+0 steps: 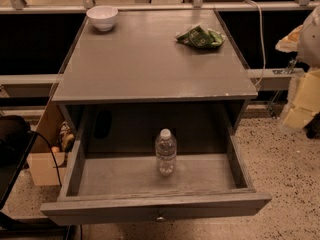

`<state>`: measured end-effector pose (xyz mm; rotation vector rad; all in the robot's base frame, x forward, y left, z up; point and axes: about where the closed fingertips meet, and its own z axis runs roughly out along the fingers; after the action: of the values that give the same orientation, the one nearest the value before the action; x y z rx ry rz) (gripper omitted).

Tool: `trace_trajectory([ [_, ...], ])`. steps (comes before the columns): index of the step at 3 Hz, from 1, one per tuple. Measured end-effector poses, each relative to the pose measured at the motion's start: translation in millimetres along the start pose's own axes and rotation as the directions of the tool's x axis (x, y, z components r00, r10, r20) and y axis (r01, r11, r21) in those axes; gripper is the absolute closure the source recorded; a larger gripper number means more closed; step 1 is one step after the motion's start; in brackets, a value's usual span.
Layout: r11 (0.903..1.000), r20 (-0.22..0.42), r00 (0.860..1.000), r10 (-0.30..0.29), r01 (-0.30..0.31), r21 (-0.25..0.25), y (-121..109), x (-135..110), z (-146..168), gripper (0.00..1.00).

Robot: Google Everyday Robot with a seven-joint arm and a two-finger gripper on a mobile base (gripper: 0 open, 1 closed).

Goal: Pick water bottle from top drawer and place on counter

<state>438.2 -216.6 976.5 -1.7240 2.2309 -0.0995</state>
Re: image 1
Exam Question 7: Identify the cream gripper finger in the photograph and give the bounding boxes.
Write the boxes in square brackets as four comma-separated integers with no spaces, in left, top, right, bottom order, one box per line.
[281,68,320,130]
[275,26,302,53]

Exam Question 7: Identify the clear plastic water bottle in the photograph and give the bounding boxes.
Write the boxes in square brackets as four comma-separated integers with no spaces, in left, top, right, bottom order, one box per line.
[155,129,177,176]

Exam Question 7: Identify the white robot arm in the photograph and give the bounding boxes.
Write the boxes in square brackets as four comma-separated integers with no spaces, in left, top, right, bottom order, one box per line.
[275,6,320,131]

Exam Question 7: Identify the grey open top drawer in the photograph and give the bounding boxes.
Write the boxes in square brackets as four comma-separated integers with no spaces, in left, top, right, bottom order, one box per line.
[40,110,273,227]

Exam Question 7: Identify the green snack bag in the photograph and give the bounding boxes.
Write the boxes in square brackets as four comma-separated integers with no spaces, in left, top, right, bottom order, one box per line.
[176,25,225,49]

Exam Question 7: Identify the grey wooden cabinet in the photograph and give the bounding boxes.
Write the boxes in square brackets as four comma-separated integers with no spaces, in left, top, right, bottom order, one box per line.
[53,10,257,156]

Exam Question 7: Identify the white ceramic bowl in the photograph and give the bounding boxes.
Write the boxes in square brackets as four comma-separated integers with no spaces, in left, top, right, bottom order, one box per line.
[86,5,118,31]

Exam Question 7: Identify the toys in cardboard box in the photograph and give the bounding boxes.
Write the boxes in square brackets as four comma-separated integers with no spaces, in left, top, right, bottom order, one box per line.
[51,121,75,153]

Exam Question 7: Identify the cardboard box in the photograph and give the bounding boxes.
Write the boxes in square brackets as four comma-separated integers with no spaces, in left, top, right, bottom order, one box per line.
[27,103,66,186]

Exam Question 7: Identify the black chair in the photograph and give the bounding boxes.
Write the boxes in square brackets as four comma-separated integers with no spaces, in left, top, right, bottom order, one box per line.
[0,115,36,208]

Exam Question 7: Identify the metal railing frame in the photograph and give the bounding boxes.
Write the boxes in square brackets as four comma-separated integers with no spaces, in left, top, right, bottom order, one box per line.
[0,0,320,98]

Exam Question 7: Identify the white cable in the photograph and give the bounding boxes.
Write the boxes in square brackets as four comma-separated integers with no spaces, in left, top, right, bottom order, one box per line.
[243,0,267,88]

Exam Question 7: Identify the black cable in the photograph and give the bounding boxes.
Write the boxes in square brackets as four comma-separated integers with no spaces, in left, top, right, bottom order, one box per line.
[29,130,63,187]

